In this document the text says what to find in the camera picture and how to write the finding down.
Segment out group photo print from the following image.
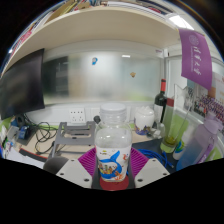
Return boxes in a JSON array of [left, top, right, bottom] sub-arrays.
[[192, 94, 224, 118]]

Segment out white wall socket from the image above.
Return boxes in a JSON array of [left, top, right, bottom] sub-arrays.
[[68, 107, 87, 124]]

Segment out clear white-capped drink bottle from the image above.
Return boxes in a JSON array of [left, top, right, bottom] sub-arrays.
[[94, 102, 133, 184]]

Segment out purple hanging banner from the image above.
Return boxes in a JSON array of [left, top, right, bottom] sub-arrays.
[[178, 28, 214, 91]]

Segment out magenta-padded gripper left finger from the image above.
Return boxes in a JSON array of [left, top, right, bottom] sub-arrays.
[[55, 147, 101, 190]]

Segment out flat round red coaster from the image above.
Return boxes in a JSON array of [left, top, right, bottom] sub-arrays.
[[99, 175, 130, 192]]

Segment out green translucent cup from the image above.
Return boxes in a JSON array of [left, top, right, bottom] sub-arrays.
[[159, 97, 190, 155]]

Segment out grey metal laptop stand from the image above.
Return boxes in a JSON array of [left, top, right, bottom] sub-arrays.
[[49, 120, 98, 158]]

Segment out small white colourful bottle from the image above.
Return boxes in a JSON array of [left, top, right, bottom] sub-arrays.
[[172, 139, 186, 161]]

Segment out black computer monitor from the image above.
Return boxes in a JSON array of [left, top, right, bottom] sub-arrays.
[[0, 48, 46, 121]]

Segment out blue cable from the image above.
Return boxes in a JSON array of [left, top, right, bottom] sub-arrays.
[[135, 148, 175, 169]]

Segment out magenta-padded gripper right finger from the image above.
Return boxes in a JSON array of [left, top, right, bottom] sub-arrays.
[[127, 146, 171, 190]]

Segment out dark red-capped wine bottle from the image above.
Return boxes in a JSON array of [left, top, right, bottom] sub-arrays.
[[153, 78, 168, 130]]

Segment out black cable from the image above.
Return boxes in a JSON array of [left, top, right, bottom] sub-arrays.
[[32, 121, 60, 155]]

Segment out purple translucent water bottle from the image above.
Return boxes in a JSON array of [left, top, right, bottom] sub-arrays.
[[175, 111, 224, 172]]

